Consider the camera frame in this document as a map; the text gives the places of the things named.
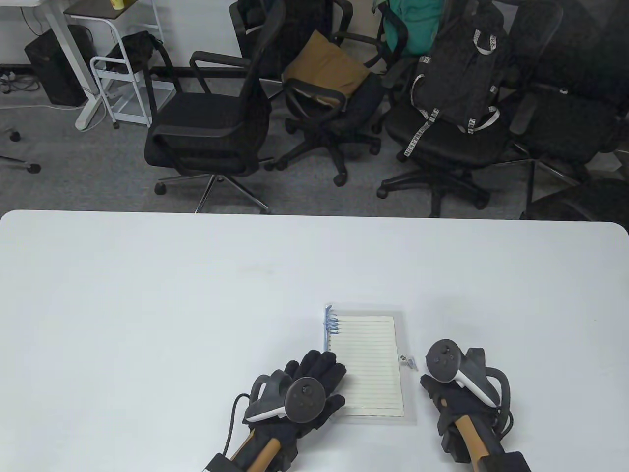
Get person's left hand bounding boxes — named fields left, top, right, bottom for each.
left=244, top=350, right=347, bottom=444

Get person's right hand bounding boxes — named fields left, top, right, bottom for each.
left=419, top=375, right=498, bottom=463

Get clear ring binder blue rings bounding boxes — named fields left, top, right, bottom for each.
left=322, top=304, right=418, bottom=426

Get lined loose-leaf paper stack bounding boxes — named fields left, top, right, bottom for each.
left=328, top=316, right=404, bottom=410

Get person's left forearm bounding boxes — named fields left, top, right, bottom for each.
left=229, top=433, right=295, bottom=472

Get person's right forearm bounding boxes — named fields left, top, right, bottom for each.
left=455, top=415, right=509, bottom=465

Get black and white controller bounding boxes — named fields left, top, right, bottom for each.
left=244, top=371, right=328, bottom=423
left=425, top=338, right=513, bottom=410

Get black chair with armrests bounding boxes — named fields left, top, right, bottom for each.
left=265, top=30, right=389, bottom=187

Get black chair chrome base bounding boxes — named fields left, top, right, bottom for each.
left=144, top=0, right=288, bottom=215

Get black mesh office chair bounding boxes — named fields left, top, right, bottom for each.
left=509, top=0, right=629, bottom=207

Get brown cushion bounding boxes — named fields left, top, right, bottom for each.
left=283, top=29, right=372, bottom=110

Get white desk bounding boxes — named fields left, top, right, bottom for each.
left=0, top=0, right=106, bottom=131

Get teal backpack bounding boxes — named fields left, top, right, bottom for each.
left=372, top=0, right=445, bottom=57

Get chair base with casters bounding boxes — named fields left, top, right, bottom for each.
left=0, top=128, right=42, bottom=175

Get black bag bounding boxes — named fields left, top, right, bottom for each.
left=106, top=30, right=165, bottom=74

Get black computer tower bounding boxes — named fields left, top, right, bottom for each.
left=25, top=25, right=99, bottom=107

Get white power strip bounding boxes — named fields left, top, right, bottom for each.
left=0, top=71, right=40, bottom=94

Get black glove cable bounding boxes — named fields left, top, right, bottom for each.
left=224, top=393, right=251, bottom=455
left=491, top=403, right=515, bottom=443

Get black backpack white straps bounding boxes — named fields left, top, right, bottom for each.
left=403, top=0, right=509, bottom=160

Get white frame side table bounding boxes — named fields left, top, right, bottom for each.
left=64, top=0, right=177, bottom=129

